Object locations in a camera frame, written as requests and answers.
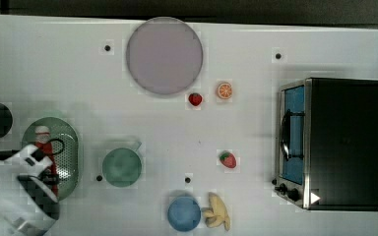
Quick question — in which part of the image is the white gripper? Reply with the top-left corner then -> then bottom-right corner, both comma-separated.
6,145 -> 53,176

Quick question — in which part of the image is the red plush ketchup bottle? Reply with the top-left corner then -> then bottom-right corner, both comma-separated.
34,126 -> 59,197

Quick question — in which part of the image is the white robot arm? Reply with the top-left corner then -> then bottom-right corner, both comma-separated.
0,145 -> 60,236

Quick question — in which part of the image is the green oval strainer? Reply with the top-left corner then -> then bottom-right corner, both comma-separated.
22,117 -> 83,201

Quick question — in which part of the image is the green cup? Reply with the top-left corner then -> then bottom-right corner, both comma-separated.
101,142 -> 143,188

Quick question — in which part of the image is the blue bowl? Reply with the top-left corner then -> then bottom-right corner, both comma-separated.
167,196 -> 201,232

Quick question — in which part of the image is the grey round plate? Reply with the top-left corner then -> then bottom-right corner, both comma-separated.
126,17 -> 204,95

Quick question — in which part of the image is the dark red plush strawberry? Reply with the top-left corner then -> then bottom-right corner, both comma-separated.
188,92 -> 203,106

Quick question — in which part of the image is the plush peeled banana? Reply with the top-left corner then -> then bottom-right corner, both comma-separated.
203,192 -> 230,231

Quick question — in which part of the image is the light red plush strawberry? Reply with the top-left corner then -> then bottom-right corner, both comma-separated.
219,151 -> 237,169

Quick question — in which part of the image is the plush orange slice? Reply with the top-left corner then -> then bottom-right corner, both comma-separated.
217,82 -> 232,99

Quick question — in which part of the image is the silver toaster oven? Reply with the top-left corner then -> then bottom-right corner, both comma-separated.
272,78 -> 378,211

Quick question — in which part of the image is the black cable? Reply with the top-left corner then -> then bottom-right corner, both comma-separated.
38,138 -> 65,185

